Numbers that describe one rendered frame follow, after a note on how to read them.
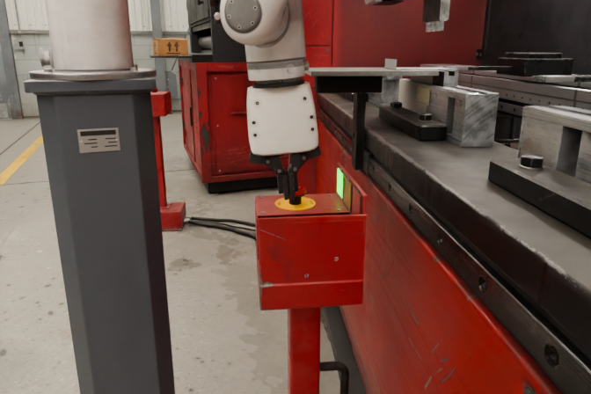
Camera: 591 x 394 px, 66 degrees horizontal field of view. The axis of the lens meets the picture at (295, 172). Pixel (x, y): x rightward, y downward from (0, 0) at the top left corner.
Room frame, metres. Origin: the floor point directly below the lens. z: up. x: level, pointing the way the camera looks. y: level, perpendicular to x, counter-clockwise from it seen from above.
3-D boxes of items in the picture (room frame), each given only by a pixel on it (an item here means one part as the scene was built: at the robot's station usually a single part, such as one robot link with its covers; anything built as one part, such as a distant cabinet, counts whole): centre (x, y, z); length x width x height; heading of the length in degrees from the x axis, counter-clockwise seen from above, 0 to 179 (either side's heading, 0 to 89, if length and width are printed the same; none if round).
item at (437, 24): (1.05, -0.30, 1.13); 0.10 x 0.02 x 0.10; 5
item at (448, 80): (1.04, -0.30, 0.99); 0.20 x 0.03 x 0.03; 5
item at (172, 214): (2.61, 0.80, 0.41); 0.25 x 0.20 x 0.83; 95
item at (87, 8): (0.77, 0.33, 1.09); 0.19 x 0.19 x 0.18
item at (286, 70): (0.67, 0.02, 1.01); 0.09 x 0.08 x 0.03; 96
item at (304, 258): (0.72, -0.01, 0.75); 0.20 x 0.16 x 0.18; 6
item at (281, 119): (0.67, 0.02, 0.95); 0.10 x 0.07 x 0.11; 96
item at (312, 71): (1.04, -0.16, 1.00); 0.26 x 0.18 x 0.01; 95
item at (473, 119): (0.99, -0.31, 0.92); 0.39 x 0.06 x 0.10; 5
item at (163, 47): (3.21, 0.85, 1.04); 0.30 x 0.26 x 0.12; 19
